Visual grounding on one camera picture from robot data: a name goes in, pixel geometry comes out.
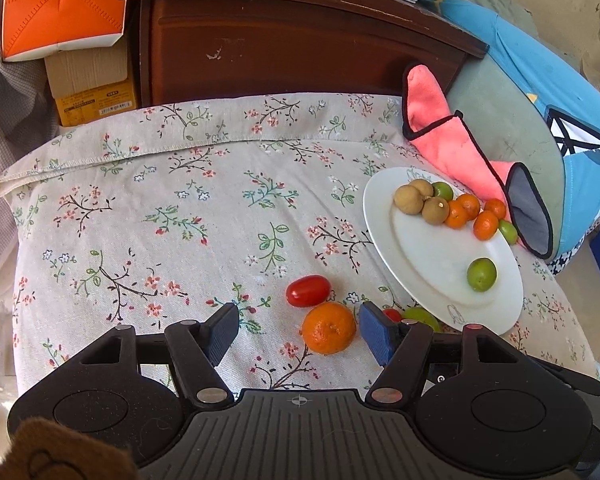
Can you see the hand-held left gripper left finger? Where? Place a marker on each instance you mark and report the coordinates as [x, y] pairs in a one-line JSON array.
[[222, 332]]

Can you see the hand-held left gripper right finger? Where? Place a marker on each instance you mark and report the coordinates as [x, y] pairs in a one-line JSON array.
[[375, 332]]

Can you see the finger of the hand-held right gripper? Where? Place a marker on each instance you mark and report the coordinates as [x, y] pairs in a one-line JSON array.
[[575, 379]]

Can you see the white plate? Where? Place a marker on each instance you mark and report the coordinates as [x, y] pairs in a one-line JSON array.
[[440, 265]]

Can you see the green jujube with brown spot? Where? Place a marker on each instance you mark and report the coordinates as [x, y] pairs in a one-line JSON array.
[[443, 191]]

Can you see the red cherry tomato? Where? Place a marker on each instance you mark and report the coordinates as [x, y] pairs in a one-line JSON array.
[[393, 315], [307, 291]]

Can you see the floral cloth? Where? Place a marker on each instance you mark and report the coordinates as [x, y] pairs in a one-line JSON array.
[[155, 240]]

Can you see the pink cloth with black trim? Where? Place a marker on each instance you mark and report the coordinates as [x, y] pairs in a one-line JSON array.
[[455, 145]]

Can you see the brown plush cloth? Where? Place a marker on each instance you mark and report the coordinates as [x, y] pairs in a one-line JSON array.
[[55, 452]]

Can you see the grey green cushion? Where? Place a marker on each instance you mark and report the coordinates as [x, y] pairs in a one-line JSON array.
[[495, 110]]

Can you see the yellow cardboard box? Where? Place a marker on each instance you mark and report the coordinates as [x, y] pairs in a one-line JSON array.
[[92, 95]]

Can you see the dark wooden cabinet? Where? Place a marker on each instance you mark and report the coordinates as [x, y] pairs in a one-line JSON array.
[[280, 50]]

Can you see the blue printed cushion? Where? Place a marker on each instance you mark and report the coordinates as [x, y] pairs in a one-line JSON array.
[[540, 45]]

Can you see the orange bag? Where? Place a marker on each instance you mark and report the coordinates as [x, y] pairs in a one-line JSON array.
[[60, 5]]

